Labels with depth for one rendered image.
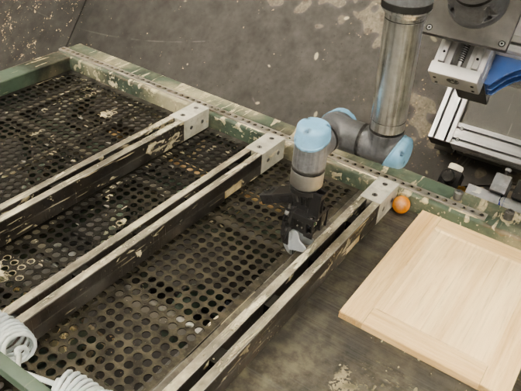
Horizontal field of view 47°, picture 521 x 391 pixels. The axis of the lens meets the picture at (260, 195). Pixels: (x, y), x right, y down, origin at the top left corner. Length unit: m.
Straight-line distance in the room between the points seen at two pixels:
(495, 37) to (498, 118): 0.83
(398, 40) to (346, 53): 1.73
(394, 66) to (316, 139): 0.21
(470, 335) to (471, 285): 0.16
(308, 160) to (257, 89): 1.74
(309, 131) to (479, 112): 1.32
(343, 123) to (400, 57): 0.22
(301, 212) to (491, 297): 0.49
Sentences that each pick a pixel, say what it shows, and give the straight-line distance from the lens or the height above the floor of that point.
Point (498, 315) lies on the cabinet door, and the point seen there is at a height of 1.10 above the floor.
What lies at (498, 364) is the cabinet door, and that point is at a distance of 1.38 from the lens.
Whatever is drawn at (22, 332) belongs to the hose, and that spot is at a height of 1.81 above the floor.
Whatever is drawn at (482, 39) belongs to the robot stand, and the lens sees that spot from 1.70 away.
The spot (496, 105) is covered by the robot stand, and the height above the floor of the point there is 0.21.
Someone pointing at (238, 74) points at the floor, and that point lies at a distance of 3.09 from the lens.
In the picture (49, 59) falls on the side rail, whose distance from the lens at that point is 2.41.
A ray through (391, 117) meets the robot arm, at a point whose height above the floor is 1.39.
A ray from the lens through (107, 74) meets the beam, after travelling 2.29.
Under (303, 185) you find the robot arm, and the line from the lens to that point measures 1.33.
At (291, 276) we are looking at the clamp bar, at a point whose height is 1.31.
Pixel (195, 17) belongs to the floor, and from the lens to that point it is 3.35.
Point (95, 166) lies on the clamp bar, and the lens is 1.70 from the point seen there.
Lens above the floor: 2.58
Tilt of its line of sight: 65 degrees down
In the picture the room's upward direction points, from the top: 64 degrees counter-clockwise
